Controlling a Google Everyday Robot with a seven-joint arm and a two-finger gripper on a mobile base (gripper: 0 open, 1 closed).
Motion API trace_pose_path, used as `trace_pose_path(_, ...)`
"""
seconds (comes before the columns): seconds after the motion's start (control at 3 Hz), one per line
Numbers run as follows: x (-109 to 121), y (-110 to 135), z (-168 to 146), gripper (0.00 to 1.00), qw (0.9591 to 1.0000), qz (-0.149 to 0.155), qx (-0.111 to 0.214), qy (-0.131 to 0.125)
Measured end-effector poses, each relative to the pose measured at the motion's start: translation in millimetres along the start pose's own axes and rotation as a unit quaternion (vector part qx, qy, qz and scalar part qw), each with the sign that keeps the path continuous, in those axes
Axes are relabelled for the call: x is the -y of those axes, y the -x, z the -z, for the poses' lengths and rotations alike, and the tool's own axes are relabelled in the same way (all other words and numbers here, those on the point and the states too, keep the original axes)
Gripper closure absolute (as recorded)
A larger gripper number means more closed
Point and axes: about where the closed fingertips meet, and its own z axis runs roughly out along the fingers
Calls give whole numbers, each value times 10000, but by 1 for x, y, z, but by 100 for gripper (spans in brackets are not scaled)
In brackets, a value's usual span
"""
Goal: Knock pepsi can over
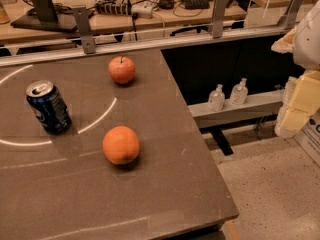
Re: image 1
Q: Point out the white cardboard box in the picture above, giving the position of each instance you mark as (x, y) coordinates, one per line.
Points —
(309, 138)

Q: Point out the clear sanitizer bottle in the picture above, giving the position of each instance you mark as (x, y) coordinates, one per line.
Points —
(216, 99)
(239, 92)

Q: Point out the black keyboard device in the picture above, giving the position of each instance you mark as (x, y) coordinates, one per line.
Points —
(196, 4)

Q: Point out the orange fruit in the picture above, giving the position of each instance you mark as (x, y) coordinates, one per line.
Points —
(121, 145)

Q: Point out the blue pepsi can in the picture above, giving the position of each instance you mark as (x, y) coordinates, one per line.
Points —
(48, 106)

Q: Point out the metal bracket middle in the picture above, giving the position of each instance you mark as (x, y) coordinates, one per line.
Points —
(218, 18)

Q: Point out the clear sanitizer bottle left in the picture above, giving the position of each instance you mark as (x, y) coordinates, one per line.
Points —
(216, 99)

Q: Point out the grey low shelf beam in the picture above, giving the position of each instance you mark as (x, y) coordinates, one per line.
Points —
(255, 106)

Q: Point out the clear sanitizer bottle right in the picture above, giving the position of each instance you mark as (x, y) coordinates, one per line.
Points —
(239, 92)

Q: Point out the metal bracket right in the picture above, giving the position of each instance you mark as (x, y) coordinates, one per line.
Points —
(288, 19)

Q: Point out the grey power strip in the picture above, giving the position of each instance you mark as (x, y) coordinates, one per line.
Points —
(102, 7)

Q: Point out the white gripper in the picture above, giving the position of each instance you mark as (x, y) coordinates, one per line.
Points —
(308, 39)

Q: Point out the metal bracket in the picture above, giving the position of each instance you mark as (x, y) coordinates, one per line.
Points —
(82, 20)
(218, 18)
(288, 19)

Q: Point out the red apple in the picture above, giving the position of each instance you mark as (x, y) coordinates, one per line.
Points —
(121, 69)

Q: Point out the white power adapter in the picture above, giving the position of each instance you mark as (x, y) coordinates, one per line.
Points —
(142, 11)

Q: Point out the black monitor stand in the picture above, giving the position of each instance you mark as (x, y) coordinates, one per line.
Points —
(45, 17)

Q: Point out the metal bracket left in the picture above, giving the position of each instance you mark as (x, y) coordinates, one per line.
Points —
(82, 20)

